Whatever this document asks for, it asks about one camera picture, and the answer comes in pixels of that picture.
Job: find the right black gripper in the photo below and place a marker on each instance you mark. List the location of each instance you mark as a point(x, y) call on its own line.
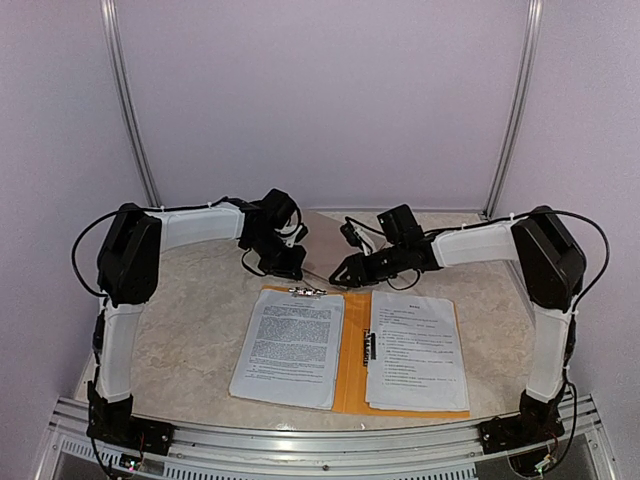
point(353, 263)

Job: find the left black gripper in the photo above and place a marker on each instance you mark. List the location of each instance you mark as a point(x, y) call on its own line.
point(293, 267)

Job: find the pink-brown file folder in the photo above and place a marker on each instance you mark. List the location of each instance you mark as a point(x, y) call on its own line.
point(325, 245)

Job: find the orange folder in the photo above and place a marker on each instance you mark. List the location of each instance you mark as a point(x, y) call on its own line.
point(351, 379)

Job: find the white printed sheet dense text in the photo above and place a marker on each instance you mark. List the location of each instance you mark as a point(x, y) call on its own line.
point(291, 351)

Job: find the white printed sheet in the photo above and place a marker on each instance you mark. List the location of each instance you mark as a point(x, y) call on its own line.
point(419, 365)

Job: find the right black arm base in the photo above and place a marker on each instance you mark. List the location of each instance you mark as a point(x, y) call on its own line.
point(520, 430)

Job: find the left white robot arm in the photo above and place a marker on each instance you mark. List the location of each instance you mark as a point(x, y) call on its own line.
point(128, 265)

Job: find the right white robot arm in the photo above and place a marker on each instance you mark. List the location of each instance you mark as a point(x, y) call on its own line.
point(552, 264)

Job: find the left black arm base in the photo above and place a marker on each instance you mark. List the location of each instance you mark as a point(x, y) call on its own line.
point(130, 432)

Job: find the orange folder edge clip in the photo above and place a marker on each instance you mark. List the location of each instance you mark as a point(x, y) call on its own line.
point(306, 292)

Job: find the orange folder centre clip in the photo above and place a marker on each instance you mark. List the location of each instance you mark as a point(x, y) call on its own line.
point(369, 347)

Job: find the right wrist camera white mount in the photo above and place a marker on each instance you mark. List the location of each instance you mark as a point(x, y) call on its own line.
point(367, 239)

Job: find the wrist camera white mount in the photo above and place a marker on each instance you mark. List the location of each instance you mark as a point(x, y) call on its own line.
point(367, 239)
point(291, 235)

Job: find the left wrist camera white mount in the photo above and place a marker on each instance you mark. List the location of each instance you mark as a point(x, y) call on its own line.
point(291, 235)

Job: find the left aluminium frame post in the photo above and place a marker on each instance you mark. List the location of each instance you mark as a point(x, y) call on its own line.
point(109, 15)

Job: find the aluminium frame post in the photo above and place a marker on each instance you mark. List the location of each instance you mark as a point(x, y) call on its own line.
point(109, 15)
point(517, 106)

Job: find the right aluminium frame post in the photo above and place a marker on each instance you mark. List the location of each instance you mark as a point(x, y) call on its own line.
point(517, 106)

